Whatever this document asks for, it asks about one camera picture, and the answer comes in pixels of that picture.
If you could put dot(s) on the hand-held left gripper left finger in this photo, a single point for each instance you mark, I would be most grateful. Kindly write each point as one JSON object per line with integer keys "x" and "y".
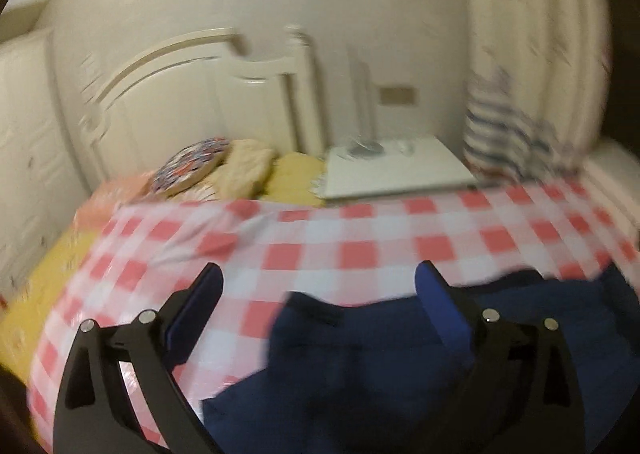
{"x": 195, "y": 314}

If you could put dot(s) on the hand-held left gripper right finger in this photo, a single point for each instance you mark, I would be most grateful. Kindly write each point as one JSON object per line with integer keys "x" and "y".
{"x": 442, "y": 304}

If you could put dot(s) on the navy puffer jacket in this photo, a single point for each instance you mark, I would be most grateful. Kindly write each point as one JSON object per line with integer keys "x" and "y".
{"x": 360, "y": 359}

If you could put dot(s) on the red white checkered plastic sheet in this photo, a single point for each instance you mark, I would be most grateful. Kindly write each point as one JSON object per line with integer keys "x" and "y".
{"x": 350, "y": 234}

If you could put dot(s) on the white nightstand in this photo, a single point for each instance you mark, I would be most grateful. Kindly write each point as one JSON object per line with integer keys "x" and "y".
{"x": 400, "y": 169}

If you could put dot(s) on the pink floral quilt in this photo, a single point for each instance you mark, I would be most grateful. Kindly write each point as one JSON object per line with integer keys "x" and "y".
{"x": 110, "y": 194}

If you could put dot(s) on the patterned round pillow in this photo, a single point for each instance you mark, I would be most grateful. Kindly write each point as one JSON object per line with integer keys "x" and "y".
{"x": 187, "y": 166}

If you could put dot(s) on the beige floral pillow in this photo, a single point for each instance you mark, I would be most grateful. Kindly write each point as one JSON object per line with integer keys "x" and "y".
{"x": 245, "y": 169}

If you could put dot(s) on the yellow bedsheet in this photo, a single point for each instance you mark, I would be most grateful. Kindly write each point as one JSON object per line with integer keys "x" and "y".
{"x": 295, "y": 179}

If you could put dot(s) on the white wooden bed headboard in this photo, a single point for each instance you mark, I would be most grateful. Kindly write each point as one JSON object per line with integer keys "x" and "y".
{"x": 175, "y": 99}

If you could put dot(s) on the white window ledge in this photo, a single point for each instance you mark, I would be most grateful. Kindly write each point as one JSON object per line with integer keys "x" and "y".
{"x": 615, "y": 174}

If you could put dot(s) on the white wardrobe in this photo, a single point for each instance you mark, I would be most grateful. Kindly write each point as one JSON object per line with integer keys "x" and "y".
{"x": 30, "y": 159}

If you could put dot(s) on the sailboat print curtain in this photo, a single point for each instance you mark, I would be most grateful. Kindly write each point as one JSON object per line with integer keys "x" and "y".
{"x": 525, "y": 59}

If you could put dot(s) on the gold wall socket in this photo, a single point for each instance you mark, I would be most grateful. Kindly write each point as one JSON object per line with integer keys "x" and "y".
{"x": 397, "y": 95}

